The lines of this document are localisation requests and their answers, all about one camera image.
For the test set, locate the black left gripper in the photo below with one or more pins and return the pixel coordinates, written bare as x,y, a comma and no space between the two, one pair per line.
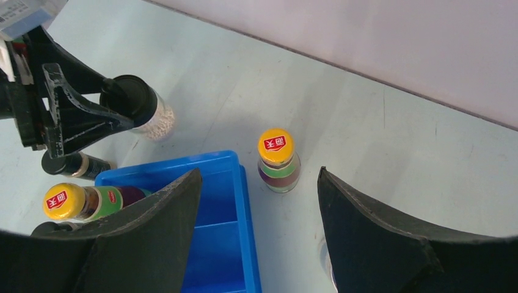
35,61

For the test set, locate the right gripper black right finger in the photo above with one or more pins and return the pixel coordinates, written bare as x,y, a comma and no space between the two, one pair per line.
374,247

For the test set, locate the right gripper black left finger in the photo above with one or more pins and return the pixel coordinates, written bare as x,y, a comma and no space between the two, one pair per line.
142,248

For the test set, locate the black-lid spout jar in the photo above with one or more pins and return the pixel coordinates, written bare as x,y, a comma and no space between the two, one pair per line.
131,97
50,227

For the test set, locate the short yellow-cap sauce bottle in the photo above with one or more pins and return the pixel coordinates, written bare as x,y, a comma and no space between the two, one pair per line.
67,201

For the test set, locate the tall green-label sauce bottle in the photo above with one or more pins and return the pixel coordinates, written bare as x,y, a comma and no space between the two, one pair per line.
279,165

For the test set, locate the black-lid spout jar front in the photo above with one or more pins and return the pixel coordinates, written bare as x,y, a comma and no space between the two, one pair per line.
50,227

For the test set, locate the peppercorn jar blue label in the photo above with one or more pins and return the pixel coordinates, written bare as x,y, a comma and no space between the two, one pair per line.
324,259

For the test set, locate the black spice shaker rear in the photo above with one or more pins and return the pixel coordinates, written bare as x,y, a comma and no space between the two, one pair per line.
76,165

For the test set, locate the blue divided plastic bin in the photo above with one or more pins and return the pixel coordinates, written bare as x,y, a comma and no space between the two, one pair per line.
222,256

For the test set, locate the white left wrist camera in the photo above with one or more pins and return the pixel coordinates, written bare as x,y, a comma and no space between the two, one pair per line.
21,16

